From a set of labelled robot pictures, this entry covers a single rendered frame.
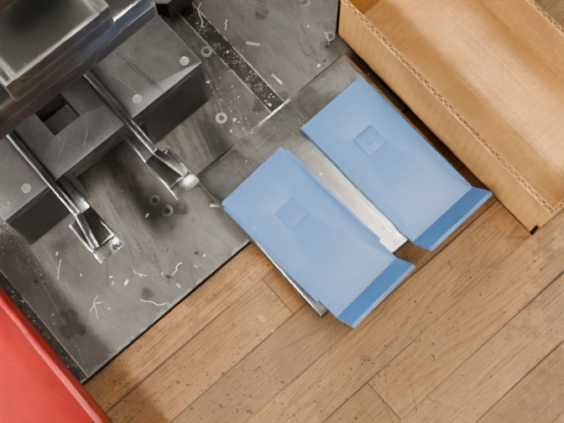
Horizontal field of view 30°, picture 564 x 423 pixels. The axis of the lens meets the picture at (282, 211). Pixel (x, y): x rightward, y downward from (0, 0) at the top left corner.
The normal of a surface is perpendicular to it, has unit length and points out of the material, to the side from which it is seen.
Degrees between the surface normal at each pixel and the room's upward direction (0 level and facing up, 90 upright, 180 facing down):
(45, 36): 0
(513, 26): 90
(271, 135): 0
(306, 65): 0
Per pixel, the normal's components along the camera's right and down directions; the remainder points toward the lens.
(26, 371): -0.01, -0.25
